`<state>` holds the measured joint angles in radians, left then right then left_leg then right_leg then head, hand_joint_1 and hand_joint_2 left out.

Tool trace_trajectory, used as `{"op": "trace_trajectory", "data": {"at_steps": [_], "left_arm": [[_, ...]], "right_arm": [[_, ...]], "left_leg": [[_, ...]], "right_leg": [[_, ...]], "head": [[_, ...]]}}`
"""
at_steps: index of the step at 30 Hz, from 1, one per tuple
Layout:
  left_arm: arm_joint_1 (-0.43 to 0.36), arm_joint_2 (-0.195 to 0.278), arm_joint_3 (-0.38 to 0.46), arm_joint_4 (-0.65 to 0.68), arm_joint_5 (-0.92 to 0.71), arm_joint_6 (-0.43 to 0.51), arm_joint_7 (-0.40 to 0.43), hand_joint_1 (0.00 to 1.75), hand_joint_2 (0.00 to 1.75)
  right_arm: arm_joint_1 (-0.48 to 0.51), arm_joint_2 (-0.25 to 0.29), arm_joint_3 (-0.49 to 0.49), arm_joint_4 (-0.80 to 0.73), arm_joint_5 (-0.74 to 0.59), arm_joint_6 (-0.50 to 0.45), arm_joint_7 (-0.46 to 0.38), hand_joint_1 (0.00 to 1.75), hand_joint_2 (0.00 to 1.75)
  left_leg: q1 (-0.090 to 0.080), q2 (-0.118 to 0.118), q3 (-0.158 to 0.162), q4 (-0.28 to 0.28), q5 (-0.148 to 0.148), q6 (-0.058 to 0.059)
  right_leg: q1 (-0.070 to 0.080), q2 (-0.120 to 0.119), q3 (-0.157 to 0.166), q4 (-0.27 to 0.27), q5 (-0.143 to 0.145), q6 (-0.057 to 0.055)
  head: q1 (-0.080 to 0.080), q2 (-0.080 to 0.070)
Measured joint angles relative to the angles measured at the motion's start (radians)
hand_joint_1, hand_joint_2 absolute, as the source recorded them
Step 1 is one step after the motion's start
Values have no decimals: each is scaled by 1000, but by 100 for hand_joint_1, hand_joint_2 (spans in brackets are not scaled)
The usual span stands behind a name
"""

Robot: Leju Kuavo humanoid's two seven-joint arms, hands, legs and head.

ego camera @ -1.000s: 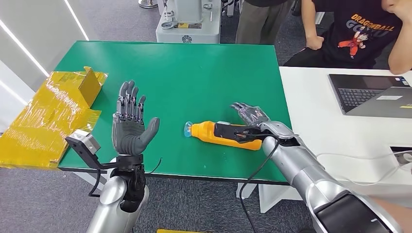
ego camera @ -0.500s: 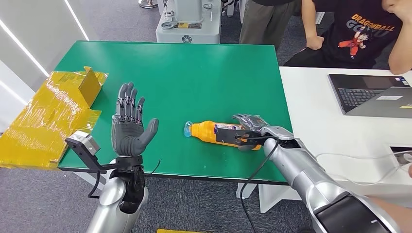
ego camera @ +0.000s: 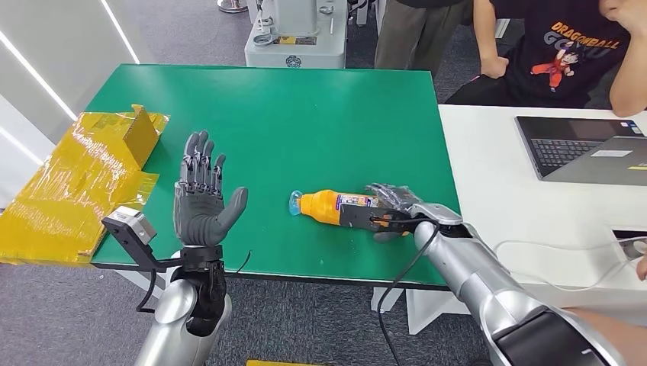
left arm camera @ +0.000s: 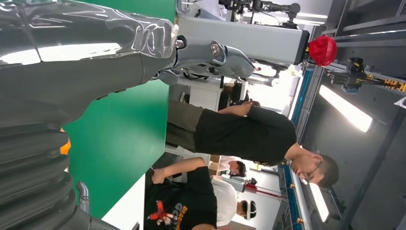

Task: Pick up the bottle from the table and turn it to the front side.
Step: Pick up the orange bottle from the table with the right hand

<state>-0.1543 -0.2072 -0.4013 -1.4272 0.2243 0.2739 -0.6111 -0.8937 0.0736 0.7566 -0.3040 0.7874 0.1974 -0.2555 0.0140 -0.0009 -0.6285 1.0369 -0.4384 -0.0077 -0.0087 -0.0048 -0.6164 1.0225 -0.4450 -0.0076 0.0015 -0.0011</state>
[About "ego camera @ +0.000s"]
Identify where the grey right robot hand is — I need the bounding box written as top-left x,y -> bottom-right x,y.
365,182 -> 463,245

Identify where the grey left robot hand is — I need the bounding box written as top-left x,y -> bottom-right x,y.
173,130 -> 249,249

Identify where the orange plastic bottle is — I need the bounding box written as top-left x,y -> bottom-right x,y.
288,189 -> 411,239

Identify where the white desk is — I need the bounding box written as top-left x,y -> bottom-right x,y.
437,104 -> 647,324

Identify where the green top table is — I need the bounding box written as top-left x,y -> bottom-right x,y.
88,63 -> 466,337

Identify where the yellow taped cardboard box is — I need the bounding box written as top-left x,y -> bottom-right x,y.
0,104 -> 170,267

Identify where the black laptop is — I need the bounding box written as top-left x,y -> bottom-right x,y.
515,116 -> 647,181

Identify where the standing person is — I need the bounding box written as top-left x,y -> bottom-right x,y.
374,0 -> 474,78

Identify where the yellow flat object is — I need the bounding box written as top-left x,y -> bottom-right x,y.
246,359 -> 324,366

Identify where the white machine stand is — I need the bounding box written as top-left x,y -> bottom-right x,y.
244,0 -> 349,69

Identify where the white furniture leg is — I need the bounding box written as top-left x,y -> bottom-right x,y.
355,0 -> 388,39

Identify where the grey flat folder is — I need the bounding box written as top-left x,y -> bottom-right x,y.
543,135 -> 647,188

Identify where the seated person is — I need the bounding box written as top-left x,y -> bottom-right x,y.
444,0 -> 647,118

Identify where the dark small device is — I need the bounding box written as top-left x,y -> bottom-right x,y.
612,230 -> 647,261

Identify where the person beside the robot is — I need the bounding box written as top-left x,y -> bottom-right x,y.
563,255 -> 647,366

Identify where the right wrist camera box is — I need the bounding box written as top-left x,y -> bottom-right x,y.
339,204 -> 414,236

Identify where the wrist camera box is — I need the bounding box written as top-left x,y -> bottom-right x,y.
339,204 -> 414,236
101,206 -> 183,274

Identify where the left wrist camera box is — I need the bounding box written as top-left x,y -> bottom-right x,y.
101,206 -> 183,274

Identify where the thin white cable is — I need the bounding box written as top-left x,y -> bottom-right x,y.
492,237 -> 647,294

